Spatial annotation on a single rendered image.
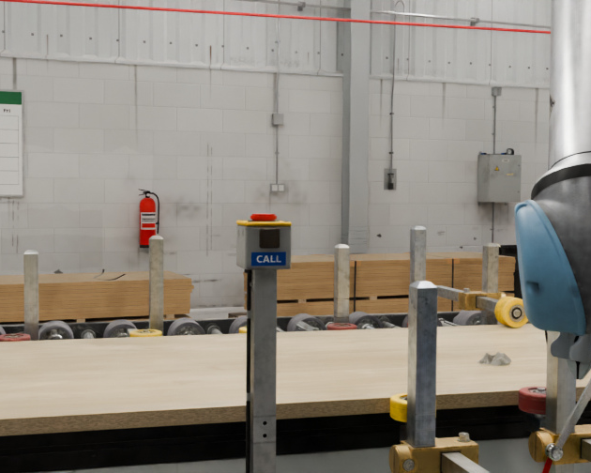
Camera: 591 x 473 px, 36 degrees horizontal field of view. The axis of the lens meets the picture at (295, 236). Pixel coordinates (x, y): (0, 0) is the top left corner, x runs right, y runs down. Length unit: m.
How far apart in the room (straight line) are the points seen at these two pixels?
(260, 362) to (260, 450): 0.13
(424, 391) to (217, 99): 7.40
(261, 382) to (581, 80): 0.70
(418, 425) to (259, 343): 0.29
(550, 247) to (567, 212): 0.04
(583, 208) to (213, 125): 7.96
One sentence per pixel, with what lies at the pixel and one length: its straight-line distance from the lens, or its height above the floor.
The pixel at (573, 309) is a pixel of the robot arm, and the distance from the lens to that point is 0.79.
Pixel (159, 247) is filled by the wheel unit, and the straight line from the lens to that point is 2.41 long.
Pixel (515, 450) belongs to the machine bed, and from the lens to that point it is 1.81.
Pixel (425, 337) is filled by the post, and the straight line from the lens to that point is 1.44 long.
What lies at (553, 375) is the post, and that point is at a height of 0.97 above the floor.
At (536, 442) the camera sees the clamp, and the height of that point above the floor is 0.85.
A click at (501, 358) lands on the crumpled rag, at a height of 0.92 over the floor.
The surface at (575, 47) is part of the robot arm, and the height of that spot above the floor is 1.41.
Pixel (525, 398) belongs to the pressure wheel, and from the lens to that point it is 1.69.
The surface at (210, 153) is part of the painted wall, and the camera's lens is 8.67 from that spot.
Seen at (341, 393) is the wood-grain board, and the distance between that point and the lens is 1.66.
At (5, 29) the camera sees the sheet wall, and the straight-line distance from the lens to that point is 8.48.
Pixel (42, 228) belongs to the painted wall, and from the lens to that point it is 8.37.
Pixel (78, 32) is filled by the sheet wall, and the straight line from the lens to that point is 8.52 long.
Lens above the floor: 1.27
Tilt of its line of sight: 3 degrees down
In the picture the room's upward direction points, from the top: straight up
